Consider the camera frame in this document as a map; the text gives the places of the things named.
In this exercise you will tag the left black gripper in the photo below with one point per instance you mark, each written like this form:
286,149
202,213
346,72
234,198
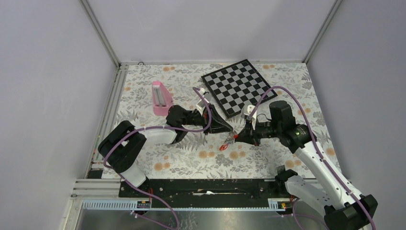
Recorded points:
218,124

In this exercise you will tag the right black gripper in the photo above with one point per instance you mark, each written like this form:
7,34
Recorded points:
249,135

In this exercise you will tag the red tag key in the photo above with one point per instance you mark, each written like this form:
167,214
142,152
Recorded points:
224,147

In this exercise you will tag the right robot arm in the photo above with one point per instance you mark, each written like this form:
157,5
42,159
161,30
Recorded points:
341,204

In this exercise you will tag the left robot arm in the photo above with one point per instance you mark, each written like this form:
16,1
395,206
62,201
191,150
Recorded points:
122,146

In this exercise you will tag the floral table mat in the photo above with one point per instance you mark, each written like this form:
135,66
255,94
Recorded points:
198,156

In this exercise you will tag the black grey checkerboard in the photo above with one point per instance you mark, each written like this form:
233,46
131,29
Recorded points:
235,86

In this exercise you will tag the pink plastic box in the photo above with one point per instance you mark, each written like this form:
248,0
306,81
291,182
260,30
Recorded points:
162,99

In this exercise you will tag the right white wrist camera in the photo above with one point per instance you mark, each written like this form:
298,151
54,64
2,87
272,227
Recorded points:
249,113

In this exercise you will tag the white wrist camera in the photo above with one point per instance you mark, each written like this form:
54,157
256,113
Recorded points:
201,105
249,113

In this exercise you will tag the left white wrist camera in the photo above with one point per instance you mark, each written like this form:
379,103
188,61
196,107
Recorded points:
201,105

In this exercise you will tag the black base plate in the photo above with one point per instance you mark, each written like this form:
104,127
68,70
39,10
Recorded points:
209,193

